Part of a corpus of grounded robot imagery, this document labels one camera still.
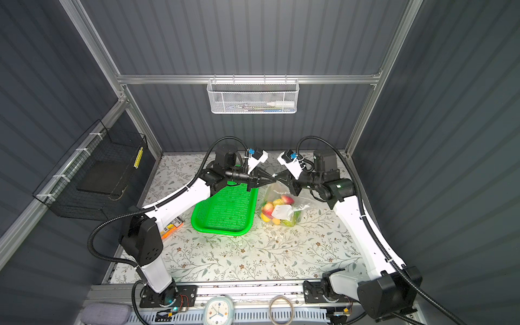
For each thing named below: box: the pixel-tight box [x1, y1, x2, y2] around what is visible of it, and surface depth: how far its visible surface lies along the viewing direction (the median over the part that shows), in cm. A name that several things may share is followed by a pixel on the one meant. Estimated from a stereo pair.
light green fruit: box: [280, 218, 297, 227], surface depth 85 cm
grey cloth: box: [80, 302, 132, 325], surface depth 69 cm
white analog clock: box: [203, 295, 235, 325], surface depth 70 cm
